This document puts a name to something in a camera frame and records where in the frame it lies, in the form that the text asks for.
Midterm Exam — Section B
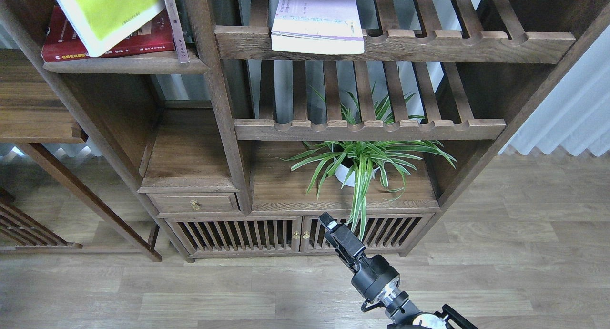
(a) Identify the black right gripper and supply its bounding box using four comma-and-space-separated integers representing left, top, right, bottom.
319, 212, 402, 306

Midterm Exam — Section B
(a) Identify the white lavender paperback book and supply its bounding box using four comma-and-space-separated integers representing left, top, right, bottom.
271, 0, 365, 55

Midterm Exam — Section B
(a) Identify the yellow green paperback book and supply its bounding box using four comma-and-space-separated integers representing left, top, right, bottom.
56, 0, 165, 57

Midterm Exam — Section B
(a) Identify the red paperback book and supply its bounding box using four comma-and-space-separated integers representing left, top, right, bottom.
41, 6, 175, 62

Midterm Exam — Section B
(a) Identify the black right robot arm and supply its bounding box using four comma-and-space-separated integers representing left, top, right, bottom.
319, 212, 475, 329

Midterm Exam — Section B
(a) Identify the white plant pot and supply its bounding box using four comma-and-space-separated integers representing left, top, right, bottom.
334, 164, 380, 188

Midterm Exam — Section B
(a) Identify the green spider plant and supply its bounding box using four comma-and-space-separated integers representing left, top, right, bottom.
279, 83, 457, 241

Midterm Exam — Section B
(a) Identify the dark wooden bookshelf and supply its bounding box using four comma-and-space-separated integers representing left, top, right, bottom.
1, 0, 609, 261

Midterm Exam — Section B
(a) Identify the brass drawer knob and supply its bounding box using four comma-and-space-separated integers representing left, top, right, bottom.
190, 199, 201, 212

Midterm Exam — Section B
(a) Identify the thin upright book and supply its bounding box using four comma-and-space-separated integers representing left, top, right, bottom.
164, 0, 190, 64

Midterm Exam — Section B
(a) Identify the white curtain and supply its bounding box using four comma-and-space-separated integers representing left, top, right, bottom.
501, 28, 610, 156

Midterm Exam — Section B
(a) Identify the dark wooden slatted bench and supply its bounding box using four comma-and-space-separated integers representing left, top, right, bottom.
0, 188, 83, 253

